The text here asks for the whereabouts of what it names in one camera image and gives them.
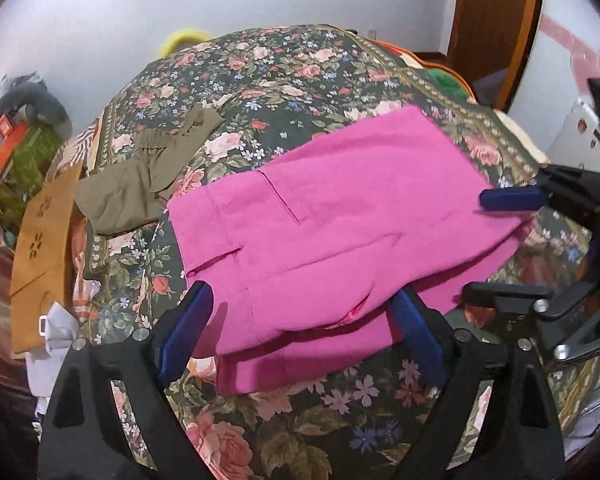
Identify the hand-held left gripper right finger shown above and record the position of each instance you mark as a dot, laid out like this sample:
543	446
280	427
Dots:
417	332

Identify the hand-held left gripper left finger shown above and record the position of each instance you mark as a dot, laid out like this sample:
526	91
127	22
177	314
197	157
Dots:
187	327

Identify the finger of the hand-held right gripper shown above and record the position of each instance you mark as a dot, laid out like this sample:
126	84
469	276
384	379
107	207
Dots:
510	199
505	299

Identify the pink pants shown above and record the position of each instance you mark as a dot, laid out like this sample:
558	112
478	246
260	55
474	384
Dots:
330	240

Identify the white cloth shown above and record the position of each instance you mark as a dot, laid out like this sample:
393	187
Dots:
55	350

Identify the green blanket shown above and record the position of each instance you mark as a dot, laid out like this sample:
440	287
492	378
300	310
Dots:
442	77

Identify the olive green garment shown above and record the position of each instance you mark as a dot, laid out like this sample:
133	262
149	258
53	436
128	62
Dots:
145	180

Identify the wooden door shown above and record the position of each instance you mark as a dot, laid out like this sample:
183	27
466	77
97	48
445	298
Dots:
495	25

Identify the floral bedspread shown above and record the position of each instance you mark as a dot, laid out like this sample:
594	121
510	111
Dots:
290	85

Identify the pile of clutter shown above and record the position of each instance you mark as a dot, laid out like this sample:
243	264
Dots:
17	145

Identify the yellow fluffy object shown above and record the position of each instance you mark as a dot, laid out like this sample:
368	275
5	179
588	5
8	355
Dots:
182	40

